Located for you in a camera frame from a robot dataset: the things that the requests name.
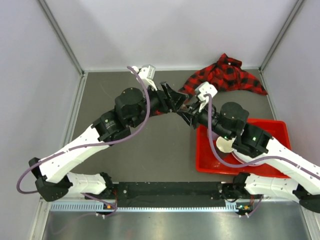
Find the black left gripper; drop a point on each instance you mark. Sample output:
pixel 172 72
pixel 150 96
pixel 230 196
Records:
pixel 172 100

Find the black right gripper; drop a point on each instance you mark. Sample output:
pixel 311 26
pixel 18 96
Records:
pixel 193 117

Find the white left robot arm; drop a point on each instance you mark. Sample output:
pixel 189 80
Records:
pixel 54 178

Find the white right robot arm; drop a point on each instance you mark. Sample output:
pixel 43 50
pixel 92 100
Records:
pixel 241 144

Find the white paper cup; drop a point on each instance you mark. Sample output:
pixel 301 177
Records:
pixel 225 145

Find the red black plaid shirt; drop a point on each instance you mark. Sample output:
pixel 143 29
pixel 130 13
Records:
pixel 226 75

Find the white plate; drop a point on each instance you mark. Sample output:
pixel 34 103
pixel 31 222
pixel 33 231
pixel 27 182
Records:
pixel 245 159

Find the red plastic tray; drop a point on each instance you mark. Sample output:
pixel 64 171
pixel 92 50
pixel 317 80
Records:
pixel 206 162

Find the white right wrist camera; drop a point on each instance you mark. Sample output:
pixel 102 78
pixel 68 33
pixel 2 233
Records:
pixel 202 92

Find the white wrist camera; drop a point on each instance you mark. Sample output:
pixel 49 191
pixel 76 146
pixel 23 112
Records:
pixel 146 74
pixel 202 92

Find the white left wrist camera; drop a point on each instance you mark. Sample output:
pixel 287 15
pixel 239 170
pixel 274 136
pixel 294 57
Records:
pixel 146 74

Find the white slotted cable duct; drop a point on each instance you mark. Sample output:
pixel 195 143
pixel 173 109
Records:
pixel 93 206

